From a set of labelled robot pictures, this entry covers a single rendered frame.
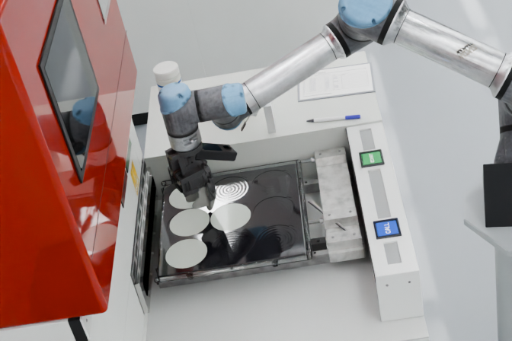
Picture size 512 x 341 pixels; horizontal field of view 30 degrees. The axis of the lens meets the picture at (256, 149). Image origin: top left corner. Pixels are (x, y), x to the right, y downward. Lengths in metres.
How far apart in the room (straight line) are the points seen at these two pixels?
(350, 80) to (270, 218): 0.51
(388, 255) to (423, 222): 1.51
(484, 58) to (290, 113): 0.60
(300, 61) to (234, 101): 0.23
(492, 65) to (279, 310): 0.73
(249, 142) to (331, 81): 0.32
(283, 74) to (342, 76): 0.40
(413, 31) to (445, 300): 1.36
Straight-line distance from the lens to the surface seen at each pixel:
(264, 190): 2.40
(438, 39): 2.17
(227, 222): 2.33
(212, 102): 2.15
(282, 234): 2.27
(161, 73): 2.65
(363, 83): 2.61
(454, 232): 3.55
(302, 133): 2.46
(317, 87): 2.62
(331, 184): 2.41
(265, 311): 2.21
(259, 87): 2.27
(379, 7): 2.15
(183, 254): 2.28
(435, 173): 3.81
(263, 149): 2.49
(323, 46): 2.29
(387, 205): 2.21
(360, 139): 2.41
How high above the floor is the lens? 2.39
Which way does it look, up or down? 36 degrees down
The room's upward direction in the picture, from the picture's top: 12 degrees counter-clockwise
